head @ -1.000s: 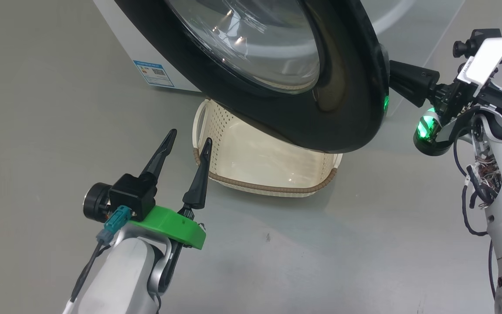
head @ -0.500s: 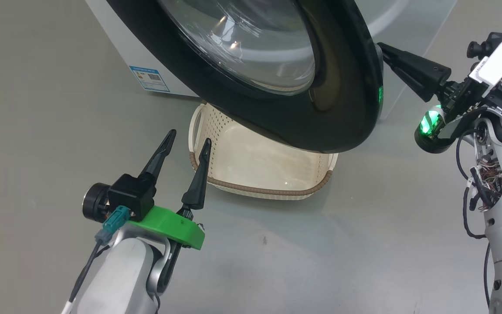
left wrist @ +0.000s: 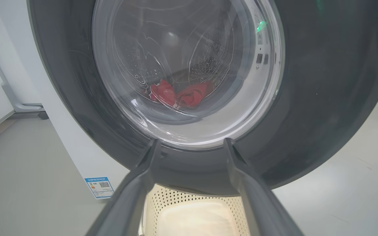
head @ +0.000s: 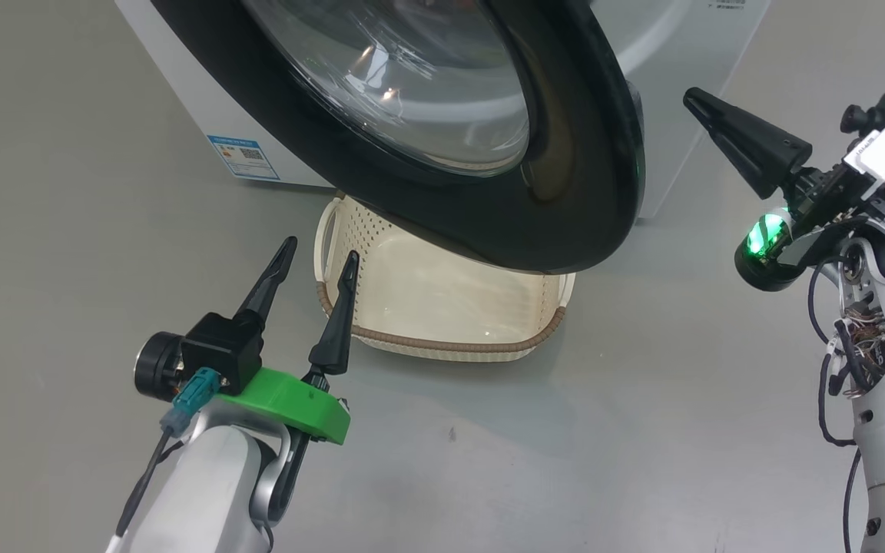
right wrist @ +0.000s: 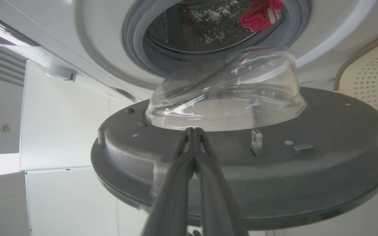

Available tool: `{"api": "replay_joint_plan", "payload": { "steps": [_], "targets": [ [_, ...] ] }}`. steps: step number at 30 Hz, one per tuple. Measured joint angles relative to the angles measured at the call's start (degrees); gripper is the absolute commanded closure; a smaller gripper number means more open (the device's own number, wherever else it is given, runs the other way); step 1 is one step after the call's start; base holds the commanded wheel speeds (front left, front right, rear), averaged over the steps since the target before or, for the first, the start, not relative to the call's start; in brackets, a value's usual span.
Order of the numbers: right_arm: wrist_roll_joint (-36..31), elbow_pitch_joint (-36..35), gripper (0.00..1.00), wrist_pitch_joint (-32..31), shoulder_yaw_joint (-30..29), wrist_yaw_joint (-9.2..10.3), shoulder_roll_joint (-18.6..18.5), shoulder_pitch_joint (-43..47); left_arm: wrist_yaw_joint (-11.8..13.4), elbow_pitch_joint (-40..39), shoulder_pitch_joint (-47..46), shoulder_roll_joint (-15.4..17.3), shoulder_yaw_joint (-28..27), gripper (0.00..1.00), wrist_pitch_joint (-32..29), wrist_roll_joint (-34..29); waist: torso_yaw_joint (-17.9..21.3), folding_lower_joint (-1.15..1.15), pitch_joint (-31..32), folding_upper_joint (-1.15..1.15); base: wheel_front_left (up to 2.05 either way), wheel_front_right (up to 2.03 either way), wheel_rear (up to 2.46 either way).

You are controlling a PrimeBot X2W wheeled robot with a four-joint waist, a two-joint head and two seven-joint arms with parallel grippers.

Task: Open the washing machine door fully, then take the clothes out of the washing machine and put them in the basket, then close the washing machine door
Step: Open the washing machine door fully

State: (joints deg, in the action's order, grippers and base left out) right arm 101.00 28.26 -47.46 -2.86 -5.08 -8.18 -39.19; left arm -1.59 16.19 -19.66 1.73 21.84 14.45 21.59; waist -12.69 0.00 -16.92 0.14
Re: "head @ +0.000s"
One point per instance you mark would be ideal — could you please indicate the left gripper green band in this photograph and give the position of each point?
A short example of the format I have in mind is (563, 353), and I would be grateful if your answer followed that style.
(289, 403)

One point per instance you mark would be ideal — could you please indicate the round black glass washer door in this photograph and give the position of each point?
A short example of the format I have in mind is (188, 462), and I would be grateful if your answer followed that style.
(565, 192)

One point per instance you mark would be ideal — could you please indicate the white front-load washing machine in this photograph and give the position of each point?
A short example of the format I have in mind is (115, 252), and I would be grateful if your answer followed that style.
(688, 61)

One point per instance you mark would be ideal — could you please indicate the cream perforated laundry basket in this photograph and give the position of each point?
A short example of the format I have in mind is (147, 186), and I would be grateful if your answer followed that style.
(442, 307)

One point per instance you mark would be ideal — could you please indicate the blue energy label sticker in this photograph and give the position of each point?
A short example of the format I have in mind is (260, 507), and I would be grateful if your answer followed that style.
(243, 157)

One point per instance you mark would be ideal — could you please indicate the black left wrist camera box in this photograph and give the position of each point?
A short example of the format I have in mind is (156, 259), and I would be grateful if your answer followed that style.
(220, 349)

